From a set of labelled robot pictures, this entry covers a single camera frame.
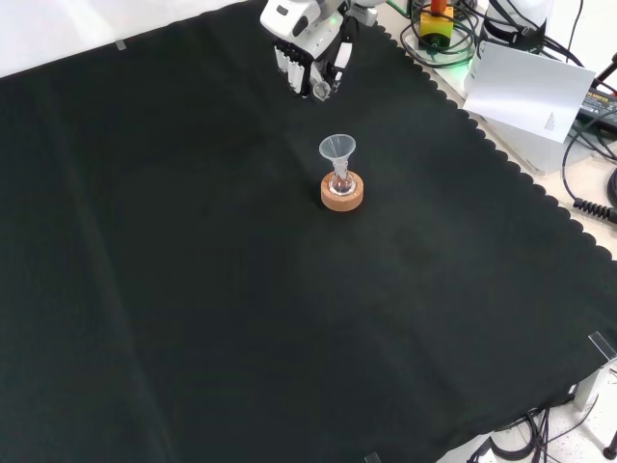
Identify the black tripod leg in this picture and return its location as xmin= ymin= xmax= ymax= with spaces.
xmin=595 ymin=51 xmax=617 ymax=89

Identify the black power adapter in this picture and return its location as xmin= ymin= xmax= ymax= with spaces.
xmin=576 ymin=89 xmax=617 ymax=131

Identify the pale board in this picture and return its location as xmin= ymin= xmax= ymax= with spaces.
xmin=463 ymin=41 xmax=598 ymax=145

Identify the clear plastic funnel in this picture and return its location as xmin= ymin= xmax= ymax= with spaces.
xmin=318 ymin=135 xmax=358 ymax=178

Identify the round-bottom glass flask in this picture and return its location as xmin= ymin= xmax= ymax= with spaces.
xmin=329 ymin=166 xmax=357 ymax=198

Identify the cork ring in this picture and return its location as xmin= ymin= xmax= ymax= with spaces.
xmin=320 ymin=171 xmax=365 ymax=212

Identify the white box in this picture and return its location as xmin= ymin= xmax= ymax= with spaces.
xmin=465 ymin=62 xmax=595 ymax=176

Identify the black floor cable bundle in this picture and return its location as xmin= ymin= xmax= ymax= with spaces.
xmin=466 ymin=407 xmax=602 ymax=463

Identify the black cloth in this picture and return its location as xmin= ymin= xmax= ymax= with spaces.
xmin=0 ymin=0 xmax=617 ymax=463

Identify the black coiled cable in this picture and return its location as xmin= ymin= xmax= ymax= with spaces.
xmin=561 ymin=129 xmax=617 ymax=222

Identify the yellow stop button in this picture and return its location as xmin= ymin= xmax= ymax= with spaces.
xmin=417 ymin=0 xmax=456 ymax=51

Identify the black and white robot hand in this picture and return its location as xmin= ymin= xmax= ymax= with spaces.
xmin=259 ymin=0 xmax=362 ymax=105

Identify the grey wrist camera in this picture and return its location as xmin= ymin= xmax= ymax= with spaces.
xmin=347 ymin=3 xmax=382 ymax=26

